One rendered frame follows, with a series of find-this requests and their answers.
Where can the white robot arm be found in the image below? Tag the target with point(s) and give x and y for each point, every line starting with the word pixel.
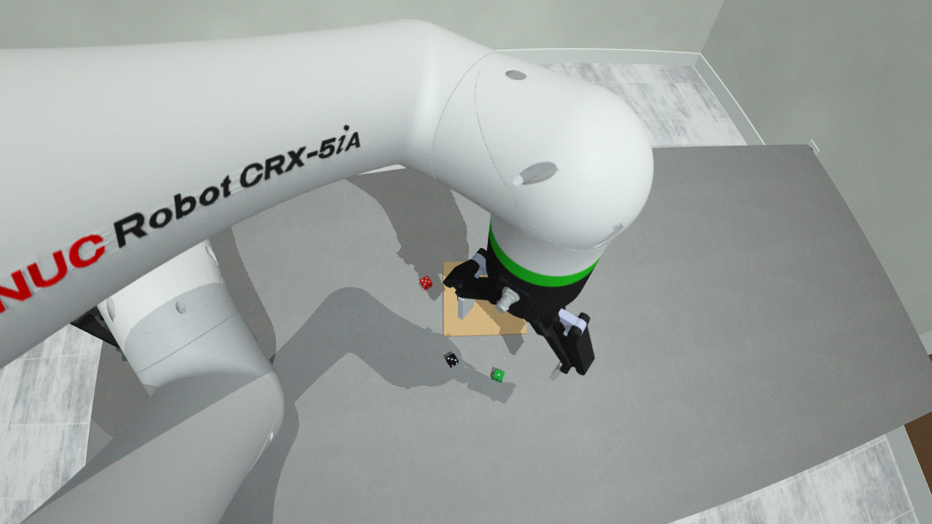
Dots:
pixel 117 159

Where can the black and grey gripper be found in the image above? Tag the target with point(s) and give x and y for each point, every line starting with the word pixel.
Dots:
pixel 573 348

